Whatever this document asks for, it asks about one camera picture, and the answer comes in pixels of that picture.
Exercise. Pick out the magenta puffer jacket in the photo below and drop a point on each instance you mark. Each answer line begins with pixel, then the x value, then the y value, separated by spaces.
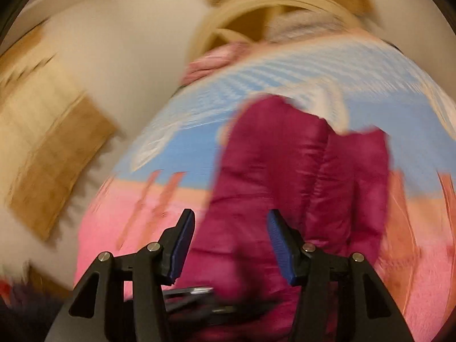
pixel 285 185

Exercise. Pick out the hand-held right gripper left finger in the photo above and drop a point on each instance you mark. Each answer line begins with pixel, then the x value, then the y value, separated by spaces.
pixel 181 237

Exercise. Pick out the dark cloth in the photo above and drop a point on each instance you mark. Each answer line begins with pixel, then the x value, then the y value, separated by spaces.
pixel 32 310

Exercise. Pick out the cream wooden headboard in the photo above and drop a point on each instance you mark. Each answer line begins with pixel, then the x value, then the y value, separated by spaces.
pixel 249 7

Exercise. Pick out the blue and pink printed blanket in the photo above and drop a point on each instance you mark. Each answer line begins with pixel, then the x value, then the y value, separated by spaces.
pixel 178 142

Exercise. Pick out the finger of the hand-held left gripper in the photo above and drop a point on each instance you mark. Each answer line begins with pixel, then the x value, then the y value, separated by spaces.
pixel 213 310

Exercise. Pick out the pink floral cloth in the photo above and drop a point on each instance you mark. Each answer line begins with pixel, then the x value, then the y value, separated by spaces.
pixel 210 62

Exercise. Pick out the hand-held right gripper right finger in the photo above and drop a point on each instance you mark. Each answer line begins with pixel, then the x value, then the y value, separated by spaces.
pixel 277 237

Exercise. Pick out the striped grey pillow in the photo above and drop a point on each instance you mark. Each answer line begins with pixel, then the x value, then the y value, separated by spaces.
pixel 306 25

